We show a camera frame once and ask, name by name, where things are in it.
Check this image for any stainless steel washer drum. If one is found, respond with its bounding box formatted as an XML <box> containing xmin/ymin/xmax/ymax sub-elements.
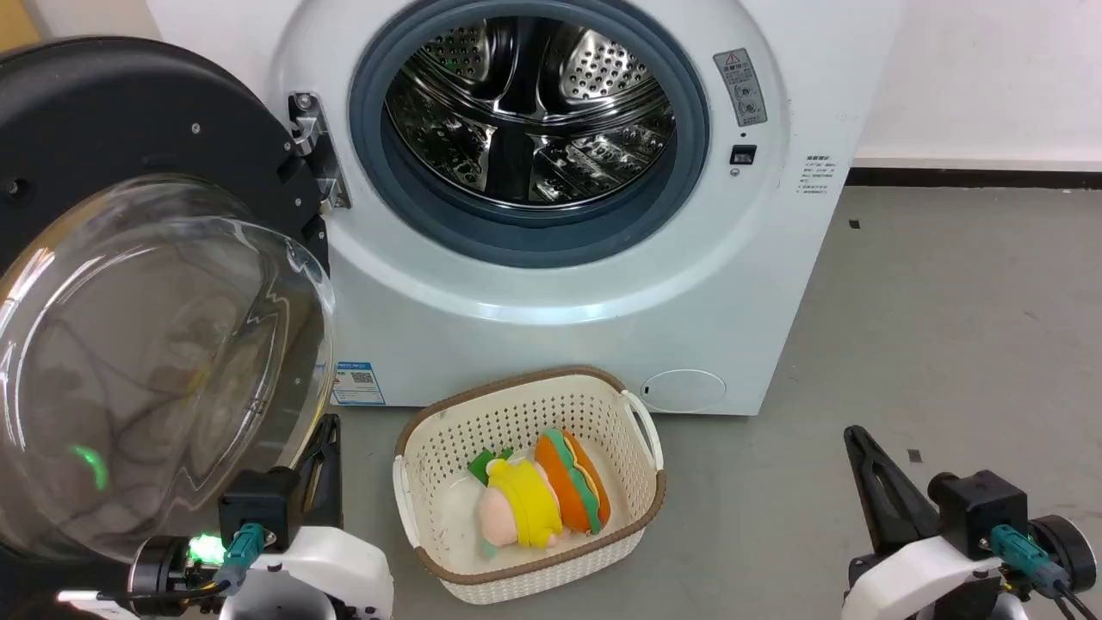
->
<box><xmin>384</xmin><ymin>15</ymin><xmax>679</xmax><ymax>208</ymax></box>

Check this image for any thin black right gripper cable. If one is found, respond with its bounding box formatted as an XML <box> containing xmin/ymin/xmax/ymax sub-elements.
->
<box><xmin>1043</xmin><ymin>575</ymin><xmax>1102</xmax><ymax>620</ymax></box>

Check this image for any small printed text label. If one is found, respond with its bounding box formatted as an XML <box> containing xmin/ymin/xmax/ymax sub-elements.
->
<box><xmin>796</xmin><ymin>155</ymin><xmax>834</xmax><ymax>197</ymax></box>

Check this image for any white front-load washing machine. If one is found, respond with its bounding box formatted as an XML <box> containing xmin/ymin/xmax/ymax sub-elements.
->
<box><xmin>145</xmin><ymin>0</ymin><xmax>905</xmax><ymax>419</ymax></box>

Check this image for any grey warning sticker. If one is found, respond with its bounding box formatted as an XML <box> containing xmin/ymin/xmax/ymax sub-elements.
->
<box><xmin>713</xmin><ymin>47</ymin><xmax>769</xmax><ymax>128</ymax></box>

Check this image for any round white filter cover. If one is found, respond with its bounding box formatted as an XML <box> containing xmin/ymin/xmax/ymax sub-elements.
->
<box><xmin>640</xmin><ymin>369</ymin><xmax>728</xmax><ymax>414</ymax></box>

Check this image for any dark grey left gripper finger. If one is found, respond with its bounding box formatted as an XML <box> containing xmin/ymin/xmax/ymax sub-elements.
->
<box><xmin>319</xmin><ymin>414</ymin><xmax>344</xmax><ymax>529</ymax></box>
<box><xmin>295</xmin><ymin>448</ymin><xmax>324</xmax><ymax>530</ymax></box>

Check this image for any yellow pink plush doll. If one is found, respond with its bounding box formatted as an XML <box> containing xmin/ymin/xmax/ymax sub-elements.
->
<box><xmin>467</xmin><ymin>448</ymin><xmax>566</xmax><ymax>557</ymax></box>

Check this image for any teal right cable connector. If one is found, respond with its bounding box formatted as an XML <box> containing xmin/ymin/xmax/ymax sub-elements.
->
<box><xmin>988</xmin><ymin>524</ymin><xmax>1068</xmax><ymax>597</ymax></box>

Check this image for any teal cable connector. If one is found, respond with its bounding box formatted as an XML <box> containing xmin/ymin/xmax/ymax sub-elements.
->
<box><xmin>224</xmin><ymin>522</ymin><xmax>264</xmax><ymax>573</ymax></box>
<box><xmin>988</xmin><ymin>524</ymin><xmax>1068</xmax><ymax>597</ymax></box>

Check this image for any metal door hinge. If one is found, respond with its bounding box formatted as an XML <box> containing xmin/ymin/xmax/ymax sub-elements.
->
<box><xmin>288</xmin><ymin>90</ymin><xmax>352</xmax><ymax>213</ymax></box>

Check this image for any cream perforated laundry basket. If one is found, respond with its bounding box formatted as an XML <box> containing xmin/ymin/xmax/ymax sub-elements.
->
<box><xmin>393</xmin><ymin>366</ymin><xmax>668</xmax><ymax>605</ymax></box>

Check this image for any orange hot dog plush toy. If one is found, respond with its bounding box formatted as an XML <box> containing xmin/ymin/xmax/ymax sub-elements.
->
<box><xmin>534</xmin><ymin>428</ymin><xmax>612</xmax><ymax>536</ymax></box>

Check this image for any yellow wooden panel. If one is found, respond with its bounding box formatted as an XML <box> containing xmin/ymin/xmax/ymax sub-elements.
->
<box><xmin>0</xmin><ymin>0</ymin><xmax>42</xmax><ymax>54</ymax></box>

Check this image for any blue white energy label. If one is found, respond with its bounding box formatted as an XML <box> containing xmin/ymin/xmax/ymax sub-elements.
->
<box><xmin>331</xmin><ymin>360</ymin><xmax>387</xmax><ymax>406</ymax></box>

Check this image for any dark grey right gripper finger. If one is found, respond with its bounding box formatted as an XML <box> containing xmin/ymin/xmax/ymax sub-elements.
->
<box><xmin>844</xmin><ymin>425</ymin><xmax>941</xmax><ymax>556</ymax></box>

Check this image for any black washer door glass bowl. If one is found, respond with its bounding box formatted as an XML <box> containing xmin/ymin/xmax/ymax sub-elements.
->
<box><xmin>0</xmin><ymin>36</ymin><xmax>338</xmax><ymax>569</ymax></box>

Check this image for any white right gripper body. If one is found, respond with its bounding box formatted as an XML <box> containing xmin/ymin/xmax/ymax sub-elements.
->
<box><xmin>842</xmin><ymin>534</ymin><xmax>1004</xmax><ymax>620</ymax></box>

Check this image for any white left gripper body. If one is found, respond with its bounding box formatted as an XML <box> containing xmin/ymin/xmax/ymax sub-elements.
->
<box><xmin>220</xmin><ymin>525</ymin><xmax>395</xmax><ymax>620</ymax></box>

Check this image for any black wall baseboard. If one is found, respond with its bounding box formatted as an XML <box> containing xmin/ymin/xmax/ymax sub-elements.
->
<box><xmin>846</xmin><ymin>166</ymin><xmax>1102</xmax><ymax>190</ymax></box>

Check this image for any teal left cable connector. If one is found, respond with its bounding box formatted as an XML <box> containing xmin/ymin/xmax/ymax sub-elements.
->
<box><xmin>224</xmin><ymin>522</ymin><xmax>264</xmax><ymax>573</ymax></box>

